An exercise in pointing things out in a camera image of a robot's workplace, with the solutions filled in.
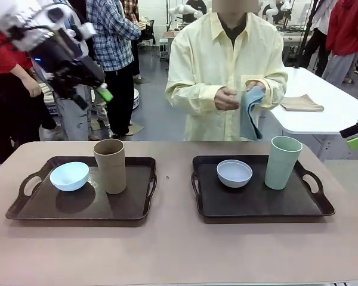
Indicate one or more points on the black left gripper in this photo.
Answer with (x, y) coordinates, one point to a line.
(74, 68)

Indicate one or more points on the blue cloth mat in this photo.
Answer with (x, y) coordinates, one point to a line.
(249, 119)

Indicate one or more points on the person's right forearm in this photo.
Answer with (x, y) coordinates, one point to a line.
(191, 92)

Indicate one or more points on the person's left forearm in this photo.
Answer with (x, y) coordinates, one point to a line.
(274, 89)

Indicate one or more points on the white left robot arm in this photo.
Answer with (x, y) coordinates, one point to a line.
(6, 12)

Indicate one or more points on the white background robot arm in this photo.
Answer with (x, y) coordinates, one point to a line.
(268, 12)

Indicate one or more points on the beige cloth mat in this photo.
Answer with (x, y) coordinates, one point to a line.
(301, 103)

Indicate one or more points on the dark brown tray, worn print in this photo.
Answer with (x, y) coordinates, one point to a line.
(77, 205)

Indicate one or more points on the dark brown plain tray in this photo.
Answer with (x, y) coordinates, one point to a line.
(256, 202)

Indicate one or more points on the person's left hand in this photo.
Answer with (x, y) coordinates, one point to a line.
(256, 83)

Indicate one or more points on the person's right hand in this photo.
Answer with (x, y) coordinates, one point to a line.
(226, 99)

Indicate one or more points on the bystander in grey jeans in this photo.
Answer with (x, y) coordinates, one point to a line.
(71, 125)

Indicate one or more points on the white table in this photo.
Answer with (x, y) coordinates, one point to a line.
(316, 89)

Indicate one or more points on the bystander in plaid shirt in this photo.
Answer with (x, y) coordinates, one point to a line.
(113, 35)

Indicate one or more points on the brown tall cup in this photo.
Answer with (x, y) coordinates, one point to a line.
(110, 169)

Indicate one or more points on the green tall cup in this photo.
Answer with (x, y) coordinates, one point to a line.
(280, 167)

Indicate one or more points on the light blue bowl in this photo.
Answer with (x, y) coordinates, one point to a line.
(68, 177)

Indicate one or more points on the black stand pole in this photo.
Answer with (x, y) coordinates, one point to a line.
(298, 62)

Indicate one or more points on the bystander in black trousers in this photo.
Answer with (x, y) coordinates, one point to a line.
(316, 44)

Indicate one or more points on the bystander in red shirt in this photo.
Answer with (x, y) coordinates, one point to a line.
(3, 59)

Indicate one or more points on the bystander in red jacket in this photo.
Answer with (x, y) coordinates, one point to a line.
(346, 26)

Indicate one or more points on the grey background workbench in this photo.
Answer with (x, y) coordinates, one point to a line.
(292, 38)

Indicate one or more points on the person in yellow shirt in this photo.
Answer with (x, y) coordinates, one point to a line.
(209, 59)

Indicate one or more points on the grey blue bowl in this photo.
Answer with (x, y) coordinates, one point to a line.
(234, 175)

